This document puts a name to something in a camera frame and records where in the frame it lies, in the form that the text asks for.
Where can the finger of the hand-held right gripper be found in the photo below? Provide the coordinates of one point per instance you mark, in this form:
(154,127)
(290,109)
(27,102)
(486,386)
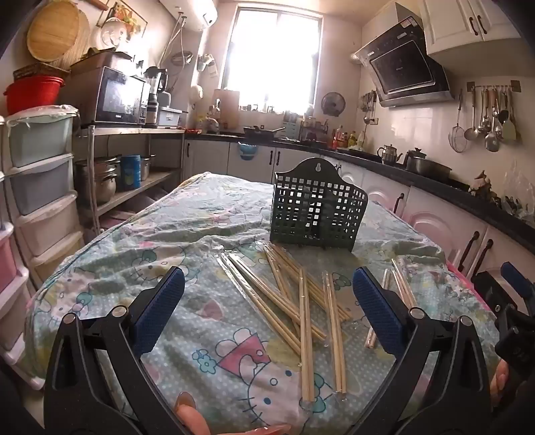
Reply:
(518,280)
(491,290)

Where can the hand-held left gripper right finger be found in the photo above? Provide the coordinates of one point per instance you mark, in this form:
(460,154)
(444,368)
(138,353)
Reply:
(378,309)

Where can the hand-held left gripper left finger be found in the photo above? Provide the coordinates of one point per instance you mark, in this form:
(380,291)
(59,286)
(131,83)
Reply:
(161,309)

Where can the bunch of chopsticks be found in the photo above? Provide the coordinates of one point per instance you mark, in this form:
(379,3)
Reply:
(306,334)

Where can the green plastic utensil basket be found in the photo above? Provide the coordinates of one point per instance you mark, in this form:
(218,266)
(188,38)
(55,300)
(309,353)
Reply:
(301,171)

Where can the person's right hand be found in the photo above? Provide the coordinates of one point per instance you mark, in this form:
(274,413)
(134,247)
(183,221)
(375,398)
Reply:
(500,378)

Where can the person's left hand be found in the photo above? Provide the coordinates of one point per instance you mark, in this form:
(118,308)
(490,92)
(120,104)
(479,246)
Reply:
(217,424)

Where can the pink blanket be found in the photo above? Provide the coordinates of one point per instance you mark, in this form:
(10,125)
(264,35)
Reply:
(459,278)

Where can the cartoon cat printed blanket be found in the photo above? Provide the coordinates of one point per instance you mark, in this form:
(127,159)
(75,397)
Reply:
(125,259)

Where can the clear glassware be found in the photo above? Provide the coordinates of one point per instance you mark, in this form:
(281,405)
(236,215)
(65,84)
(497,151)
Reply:
(518,196)

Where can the decorative figurine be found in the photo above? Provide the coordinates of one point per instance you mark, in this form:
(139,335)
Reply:
(485,188)

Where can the black countertop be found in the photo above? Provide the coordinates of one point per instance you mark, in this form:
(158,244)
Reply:
(459,192)

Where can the steel cooking pot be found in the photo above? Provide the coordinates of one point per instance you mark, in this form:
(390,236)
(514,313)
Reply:
(426,167)

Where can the steel spoon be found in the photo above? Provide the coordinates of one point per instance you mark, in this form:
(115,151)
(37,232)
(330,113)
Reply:
(492,142)

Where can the blue can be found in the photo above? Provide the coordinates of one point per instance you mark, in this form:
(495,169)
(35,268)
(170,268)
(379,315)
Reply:
(131,171)

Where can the small steel pot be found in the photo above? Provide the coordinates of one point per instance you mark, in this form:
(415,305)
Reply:
(146,167)

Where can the stacked steel pots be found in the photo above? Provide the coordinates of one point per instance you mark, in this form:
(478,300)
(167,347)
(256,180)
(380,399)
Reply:
(100,180)

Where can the steel kettle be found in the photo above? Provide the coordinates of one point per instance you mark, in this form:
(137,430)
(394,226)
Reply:
(389,155)

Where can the steel ladle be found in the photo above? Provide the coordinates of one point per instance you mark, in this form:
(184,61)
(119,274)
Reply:
(471,133)

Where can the condiment bottles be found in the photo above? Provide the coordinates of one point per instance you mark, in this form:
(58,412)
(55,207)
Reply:
(347,140)

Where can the blue plastic bowl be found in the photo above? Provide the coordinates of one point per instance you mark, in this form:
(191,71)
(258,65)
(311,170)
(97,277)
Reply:
(246,151)

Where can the metal shelf rack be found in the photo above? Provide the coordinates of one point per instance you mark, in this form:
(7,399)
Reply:
(138,130)

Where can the pastel plastic drawer tower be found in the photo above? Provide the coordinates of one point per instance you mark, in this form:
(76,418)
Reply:
(37,175)

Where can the grey dish bin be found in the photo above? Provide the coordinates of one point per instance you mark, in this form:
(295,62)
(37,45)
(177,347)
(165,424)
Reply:
(171,117)

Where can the hanging kitchen tools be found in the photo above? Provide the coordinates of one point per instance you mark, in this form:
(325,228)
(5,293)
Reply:
(368,106)

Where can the black frying pan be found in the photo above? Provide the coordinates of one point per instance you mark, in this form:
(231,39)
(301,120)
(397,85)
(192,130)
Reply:
(261,131)

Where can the wooden cutting board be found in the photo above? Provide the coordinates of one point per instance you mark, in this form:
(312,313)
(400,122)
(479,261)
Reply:
(226,104)

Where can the black microwave oven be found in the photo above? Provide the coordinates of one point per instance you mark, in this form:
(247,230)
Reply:
(117,96)

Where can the white round jug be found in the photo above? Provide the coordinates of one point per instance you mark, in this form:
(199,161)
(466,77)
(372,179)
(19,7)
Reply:
(196,94)

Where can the blender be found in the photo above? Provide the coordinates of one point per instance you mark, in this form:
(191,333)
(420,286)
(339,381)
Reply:
(155,90)

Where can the black range hood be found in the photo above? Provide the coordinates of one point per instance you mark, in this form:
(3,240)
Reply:
(401,62)

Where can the hanging white cup holder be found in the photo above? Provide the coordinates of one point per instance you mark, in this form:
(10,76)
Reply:
(207,65)

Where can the red plastic bucket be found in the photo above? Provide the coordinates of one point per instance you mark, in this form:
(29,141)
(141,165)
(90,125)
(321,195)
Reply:
(33,94)

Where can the hanging metal colander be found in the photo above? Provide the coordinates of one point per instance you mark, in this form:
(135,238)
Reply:
(182,58)

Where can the white upper cabinet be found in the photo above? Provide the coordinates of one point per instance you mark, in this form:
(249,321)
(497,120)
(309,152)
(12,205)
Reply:
(459,25)

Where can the window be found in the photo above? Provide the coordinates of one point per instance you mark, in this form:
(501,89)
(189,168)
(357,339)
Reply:
(271,54)

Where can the white round plastic cover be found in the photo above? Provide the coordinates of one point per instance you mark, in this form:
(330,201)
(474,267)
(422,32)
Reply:
(110,32)

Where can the round bamboo tray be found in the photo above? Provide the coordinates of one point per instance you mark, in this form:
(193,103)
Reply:
(54,31)

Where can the white water heater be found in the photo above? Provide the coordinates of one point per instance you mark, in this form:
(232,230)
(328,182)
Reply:
(192,12)

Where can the wooden rolling pin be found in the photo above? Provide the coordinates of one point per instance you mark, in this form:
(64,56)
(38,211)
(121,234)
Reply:
(99,4)

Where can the utensil hanging rail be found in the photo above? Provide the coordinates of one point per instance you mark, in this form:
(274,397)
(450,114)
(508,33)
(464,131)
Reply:
(495,85)

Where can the small round wall fan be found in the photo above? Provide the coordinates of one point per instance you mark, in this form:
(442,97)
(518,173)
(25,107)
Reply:
(333,103)

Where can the fruit wall poster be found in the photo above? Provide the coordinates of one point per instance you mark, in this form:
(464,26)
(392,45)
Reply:
(127,16)

